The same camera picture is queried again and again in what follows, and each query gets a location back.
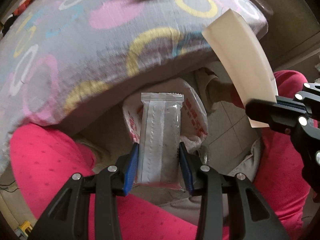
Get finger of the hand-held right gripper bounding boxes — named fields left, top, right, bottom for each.
left=276, top=82, right=320, bottom=121
left=245, top=98, right=320, bottom=193

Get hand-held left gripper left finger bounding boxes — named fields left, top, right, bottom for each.
left=29, top=142, right=139, bottom=240

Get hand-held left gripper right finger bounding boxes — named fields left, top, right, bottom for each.
left=178, top=142, right=290, bottom=240

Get white grey snack packet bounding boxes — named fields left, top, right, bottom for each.
left=136, top=92, right=185, bottom=188

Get white box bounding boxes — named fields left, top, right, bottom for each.
left=201, top=8, right=278, bottom=129

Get person's right leg pink pants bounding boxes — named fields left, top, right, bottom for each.
left=246, top=69, right=316, bottom=240

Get person's leg pink pants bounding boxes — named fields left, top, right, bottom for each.
left=246, top=69, right=316, bottom=240
left=9, top=123, right=225, bottom=240

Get beige slipper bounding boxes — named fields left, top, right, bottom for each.
left=196, top=67, right=247, bottom=110

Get person's left leg pink pants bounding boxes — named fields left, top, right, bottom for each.
left=9, top=123, right=225, bottom=240

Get yellow stool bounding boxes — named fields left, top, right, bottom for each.
left=15, top=220, right=33, bottom=238

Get bed with circle-print sheet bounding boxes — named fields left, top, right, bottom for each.
left=0, top=0, right=269, bottom=177

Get black and white plush toy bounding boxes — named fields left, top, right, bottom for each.
left=2, top=14, right=16, bottom=37

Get red plush toy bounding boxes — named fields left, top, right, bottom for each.
left=12, top=0, right=35, bottom=16

